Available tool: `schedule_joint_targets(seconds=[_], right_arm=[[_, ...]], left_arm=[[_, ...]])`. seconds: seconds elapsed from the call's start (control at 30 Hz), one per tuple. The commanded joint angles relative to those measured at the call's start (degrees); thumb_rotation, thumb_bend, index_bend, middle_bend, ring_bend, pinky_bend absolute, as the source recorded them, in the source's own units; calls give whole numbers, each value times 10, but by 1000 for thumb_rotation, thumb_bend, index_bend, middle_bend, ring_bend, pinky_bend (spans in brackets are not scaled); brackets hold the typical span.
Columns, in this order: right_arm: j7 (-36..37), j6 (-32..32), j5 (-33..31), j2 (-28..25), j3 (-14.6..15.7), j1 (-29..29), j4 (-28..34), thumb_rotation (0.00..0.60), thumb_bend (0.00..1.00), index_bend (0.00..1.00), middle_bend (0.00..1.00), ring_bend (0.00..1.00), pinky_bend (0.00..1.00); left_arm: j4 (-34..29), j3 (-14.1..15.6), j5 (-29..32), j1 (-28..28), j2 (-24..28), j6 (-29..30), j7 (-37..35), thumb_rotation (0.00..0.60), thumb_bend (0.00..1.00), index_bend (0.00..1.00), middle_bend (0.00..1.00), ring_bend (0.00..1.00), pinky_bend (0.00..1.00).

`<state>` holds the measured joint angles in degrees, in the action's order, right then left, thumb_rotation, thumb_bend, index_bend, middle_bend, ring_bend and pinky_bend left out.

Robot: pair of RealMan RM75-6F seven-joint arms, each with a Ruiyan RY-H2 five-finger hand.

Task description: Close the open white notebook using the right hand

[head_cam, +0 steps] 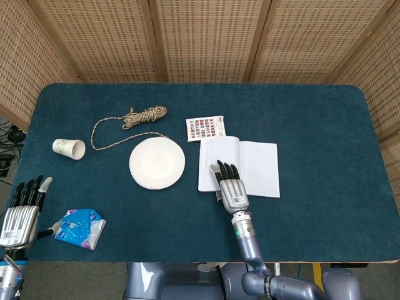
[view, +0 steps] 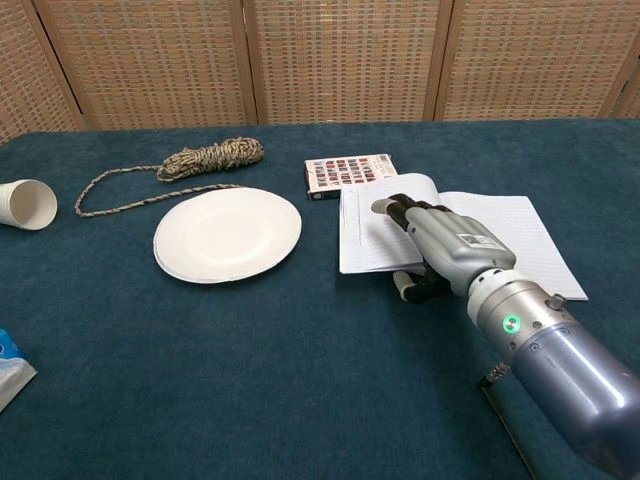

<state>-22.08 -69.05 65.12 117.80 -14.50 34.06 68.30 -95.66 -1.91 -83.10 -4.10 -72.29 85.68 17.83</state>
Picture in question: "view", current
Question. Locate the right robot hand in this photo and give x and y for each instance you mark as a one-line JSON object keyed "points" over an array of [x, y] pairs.
{"points": [[442, 240]]}

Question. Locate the lined notebook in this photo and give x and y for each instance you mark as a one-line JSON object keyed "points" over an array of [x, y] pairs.
{"points": [[450, 235]]}

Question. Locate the blue tissue pack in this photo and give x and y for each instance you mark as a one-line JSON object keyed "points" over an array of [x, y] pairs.
{"points": [[12, 370]]}

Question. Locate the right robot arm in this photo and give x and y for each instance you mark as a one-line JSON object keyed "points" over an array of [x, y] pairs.
{"points": [[555, 350]]}

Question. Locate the small box with picture grid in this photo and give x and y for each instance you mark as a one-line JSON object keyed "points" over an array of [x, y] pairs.
{"points": [[347, 172]]}

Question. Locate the white paper plate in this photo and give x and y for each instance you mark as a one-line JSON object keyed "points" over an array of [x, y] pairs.
{"points": [[228, 235]]}

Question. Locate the woven folding screen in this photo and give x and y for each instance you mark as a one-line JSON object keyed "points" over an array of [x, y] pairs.
{"points": [[320, 60]]}

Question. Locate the white paper cup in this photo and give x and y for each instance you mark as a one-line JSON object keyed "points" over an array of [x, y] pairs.
{"points": [[25, 205]]}

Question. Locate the teal table cloth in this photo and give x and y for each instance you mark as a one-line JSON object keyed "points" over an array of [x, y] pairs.
{"points": [[250, 360]]}

